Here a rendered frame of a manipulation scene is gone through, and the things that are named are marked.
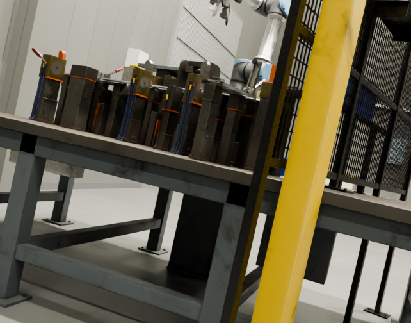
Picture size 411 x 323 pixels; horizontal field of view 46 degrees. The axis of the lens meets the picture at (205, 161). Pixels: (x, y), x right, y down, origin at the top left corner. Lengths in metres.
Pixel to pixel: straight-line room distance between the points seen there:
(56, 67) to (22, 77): 1.62
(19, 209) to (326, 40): 1.28
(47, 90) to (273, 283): 1.74
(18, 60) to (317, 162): 3.38
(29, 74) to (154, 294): 3.02
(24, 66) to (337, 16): 3.28
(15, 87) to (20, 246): 2.55
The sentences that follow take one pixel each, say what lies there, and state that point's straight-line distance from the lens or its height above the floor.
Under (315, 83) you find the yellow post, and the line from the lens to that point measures 1.50.
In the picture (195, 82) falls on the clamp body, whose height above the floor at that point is 1.01.
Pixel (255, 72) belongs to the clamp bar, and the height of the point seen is 1.16.
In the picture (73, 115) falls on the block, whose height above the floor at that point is 0.77.
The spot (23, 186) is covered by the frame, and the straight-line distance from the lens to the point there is 2.02.
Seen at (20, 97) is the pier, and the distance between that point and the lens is 4.42.
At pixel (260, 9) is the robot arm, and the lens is 3.14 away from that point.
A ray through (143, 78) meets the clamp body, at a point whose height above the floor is 1.01.
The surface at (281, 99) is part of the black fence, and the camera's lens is 1.41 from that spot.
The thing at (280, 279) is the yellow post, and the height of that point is 0.42.
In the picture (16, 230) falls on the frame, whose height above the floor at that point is 0.28.
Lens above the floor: 0.74
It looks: 1 degrees down
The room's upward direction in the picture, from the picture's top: 12 degrees clockwise
